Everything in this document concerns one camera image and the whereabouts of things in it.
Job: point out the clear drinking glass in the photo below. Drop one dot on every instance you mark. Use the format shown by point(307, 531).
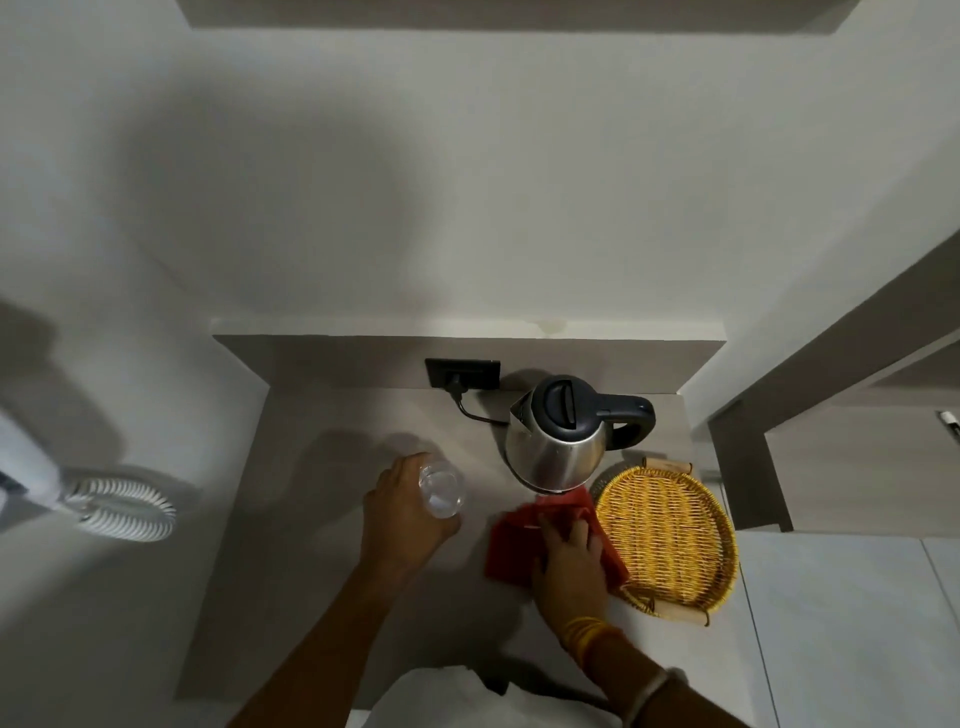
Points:
point(444, 489)

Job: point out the small white and black fitting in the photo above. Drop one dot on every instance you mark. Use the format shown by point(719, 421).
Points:
point(949, 423)

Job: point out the person's left hand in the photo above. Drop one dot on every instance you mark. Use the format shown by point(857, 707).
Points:
point(394, 517)

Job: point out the person's right forearm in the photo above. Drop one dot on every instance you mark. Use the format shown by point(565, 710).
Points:
point(675, 697)

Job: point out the stainless steel electric kettle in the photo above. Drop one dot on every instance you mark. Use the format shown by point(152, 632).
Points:
point(553, 448)

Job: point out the white hair dryer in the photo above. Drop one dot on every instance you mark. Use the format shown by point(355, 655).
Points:
point(26, 457)

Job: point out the grey overhead shelf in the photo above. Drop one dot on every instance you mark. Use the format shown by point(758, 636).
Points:
point(517, 11)

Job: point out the white bangle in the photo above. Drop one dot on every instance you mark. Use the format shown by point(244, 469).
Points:
point(654, 691)

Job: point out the red cloth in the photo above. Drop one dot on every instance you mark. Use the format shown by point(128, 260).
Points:
point(514, 551)

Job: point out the person's right hand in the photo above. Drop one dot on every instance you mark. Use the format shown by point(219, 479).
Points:
point(570, 577)

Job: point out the black wall socket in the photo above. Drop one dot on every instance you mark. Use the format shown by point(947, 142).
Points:
point(480, 373)

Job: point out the person's right fingers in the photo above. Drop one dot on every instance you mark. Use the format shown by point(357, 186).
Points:
point(571, 531)

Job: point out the person's white garment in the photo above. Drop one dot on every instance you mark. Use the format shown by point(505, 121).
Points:
point(450, 701)

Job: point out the person's left forearm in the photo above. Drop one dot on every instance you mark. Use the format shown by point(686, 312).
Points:
point(330, 645)

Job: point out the person's left thumb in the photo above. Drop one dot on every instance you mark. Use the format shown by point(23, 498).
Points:
point(445, 526)

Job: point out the yellow bangles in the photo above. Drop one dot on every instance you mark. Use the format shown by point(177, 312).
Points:
point(589, 637)

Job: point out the yellow wicker tray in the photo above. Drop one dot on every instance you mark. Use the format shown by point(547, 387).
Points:
point(667, 536)

